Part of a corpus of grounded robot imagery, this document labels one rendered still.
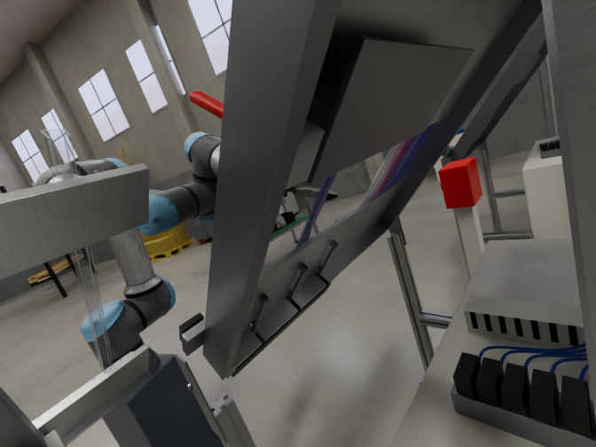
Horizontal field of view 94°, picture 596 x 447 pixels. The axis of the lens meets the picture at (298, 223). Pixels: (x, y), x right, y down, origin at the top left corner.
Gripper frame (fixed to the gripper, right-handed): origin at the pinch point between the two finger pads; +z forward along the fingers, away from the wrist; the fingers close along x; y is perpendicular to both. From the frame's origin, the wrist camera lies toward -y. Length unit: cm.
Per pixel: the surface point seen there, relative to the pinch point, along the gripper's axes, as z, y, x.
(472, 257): 25, -45, 83
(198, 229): -420, -320, 204
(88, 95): -850, -135, 201
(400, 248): 4, -33, 49
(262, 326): -3.0, -25.4, -9.2
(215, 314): 0.0, -7.7, -21.0
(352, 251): -2.7, -25.4, 26.1
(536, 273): 35.3, -11.7, 31.5
